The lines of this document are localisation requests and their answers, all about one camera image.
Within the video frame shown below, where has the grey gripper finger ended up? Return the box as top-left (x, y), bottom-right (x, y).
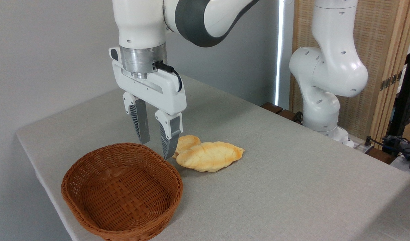
top-left (122, 92), bottom-right (151, 145)
top-left (155, 110), bottom-right (183, 160)

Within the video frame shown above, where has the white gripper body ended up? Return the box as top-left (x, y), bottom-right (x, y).
top-left (109, 47), bottom-right (187, 116)

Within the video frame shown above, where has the long braided bread loaf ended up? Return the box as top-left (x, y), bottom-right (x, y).
top-left (176, 141), bottom-right (245, 173)

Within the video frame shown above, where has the small round bread roll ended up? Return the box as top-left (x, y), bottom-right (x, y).
top-left (173, 135), bottom-right (201, 159)

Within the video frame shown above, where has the brown wicker basket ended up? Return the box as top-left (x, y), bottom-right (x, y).
top-left (61, 143), bottom-right (184, 241)

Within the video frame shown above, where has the dark brown wooden board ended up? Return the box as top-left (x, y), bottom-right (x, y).
top-left (260, 102), bottom-right (397, 165)

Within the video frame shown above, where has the grey tablecloth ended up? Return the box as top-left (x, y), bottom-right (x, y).
top-left (16, 72), bottom-right (410, 241)

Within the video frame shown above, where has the wooden rattan folding screen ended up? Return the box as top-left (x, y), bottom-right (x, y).
top-left (290, 0), bottom-right (410, 145)

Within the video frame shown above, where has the brass screen hinge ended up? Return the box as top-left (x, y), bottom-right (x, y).
top-left (380, 70), bottom-right (403, 91)

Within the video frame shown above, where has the black upright stand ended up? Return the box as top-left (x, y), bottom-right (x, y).
top-left (388, 20), bottom-right (410, 138)

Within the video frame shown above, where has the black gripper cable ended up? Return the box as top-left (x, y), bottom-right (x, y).
top-left (154, 61), bottom-right (183, 93)

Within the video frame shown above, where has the black cable bundle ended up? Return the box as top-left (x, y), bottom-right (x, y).
top-left (364, 133), bottom-right (410, 162)

